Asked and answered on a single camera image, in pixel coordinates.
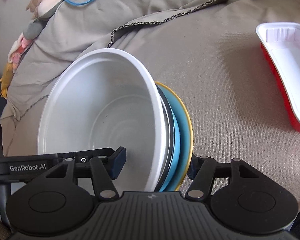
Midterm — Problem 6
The blue enamel bowl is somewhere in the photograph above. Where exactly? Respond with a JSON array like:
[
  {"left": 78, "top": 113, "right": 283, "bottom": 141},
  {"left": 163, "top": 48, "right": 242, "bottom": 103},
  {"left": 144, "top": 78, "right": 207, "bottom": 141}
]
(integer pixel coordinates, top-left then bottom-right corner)
[{"left": 155, "top": 84, "right": 192, "bottom": 192}]

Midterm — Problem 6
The white yellow-rimmed bowl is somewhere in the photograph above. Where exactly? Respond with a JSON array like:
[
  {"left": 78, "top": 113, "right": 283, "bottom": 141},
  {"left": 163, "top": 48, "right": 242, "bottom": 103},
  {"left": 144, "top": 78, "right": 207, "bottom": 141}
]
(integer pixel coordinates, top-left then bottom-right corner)
[{"left": 154, "top": 80, "right": 194, "bottom": 192}]

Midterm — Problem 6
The stainless steel bowl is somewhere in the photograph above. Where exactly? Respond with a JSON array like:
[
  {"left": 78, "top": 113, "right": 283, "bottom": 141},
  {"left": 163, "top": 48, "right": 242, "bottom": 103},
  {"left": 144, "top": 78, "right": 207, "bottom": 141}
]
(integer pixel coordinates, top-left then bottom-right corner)
[{"left": 155, "top": 85, "right": 175, "bottom": 191}]

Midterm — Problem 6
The white rainbow paper bowl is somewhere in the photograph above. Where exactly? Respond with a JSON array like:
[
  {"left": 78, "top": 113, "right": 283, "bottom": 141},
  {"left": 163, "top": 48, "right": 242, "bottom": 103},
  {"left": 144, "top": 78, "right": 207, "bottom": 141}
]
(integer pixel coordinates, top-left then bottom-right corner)
[{"left": 37, "top": 48, "right": 167, "bottom": 192}]

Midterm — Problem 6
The white red plastic tray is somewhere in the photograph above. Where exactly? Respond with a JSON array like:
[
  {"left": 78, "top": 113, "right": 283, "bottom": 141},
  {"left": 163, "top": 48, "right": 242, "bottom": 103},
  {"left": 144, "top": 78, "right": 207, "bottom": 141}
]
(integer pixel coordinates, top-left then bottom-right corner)
[{"left": 256, "top": 22, "right": 300, "bottom": 132}]

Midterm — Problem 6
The yellow plush toy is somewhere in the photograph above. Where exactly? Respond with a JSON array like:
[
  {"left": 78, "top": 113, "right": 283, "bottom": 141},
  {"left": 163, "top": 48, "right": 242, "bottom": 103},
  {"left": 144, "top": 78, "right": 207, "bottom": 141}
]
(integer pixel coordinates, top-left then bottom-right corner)
[{"left": 0, "top": 62, "right": 14, "bottom": 99}]

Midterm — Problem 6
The pink white plush toy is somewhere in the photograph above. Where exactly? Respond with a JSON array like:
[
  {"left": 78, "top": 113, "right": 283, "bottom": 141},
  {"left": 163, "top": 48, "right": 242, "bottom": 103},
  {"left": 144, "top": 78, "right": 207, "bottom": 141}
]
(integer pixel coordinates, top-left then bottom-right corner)
[{"left": 7, "top": 33, "right": 33, "bottom": 72}]

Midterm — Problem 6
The beige sofa cover blanket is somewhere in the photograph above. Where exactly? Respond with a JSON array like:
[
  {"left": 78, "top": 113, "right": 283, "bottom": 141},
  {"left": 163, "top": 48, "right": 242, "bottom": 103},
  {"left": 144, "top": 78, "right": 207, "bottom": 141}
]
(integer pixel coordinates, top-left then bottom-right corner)
[{"left": 0, "top": 0, "right": 300, "bottom": 207}]

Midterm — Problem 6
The grey plush toy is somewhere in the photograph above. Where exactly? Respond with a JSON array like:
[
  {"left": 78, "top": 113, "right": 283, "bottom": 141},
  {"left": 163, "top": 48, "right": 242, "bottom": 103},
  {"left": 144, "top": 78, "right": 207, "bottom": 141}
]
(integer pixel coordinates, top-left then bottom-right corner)
[{"left": 23, "top": 19, "right": 47, "bottom": 40}]

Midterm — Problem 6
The brown white plush toy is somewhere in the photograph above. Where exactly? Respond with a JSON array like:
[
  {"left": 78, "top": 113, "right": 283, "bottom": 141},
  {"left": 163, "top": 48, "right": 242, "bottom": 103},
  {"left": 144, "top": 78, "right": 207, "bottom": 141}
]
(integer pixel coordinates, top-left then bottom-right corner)
[{"left": 26, "top": 0, "right": 64, "bottom": 20}]

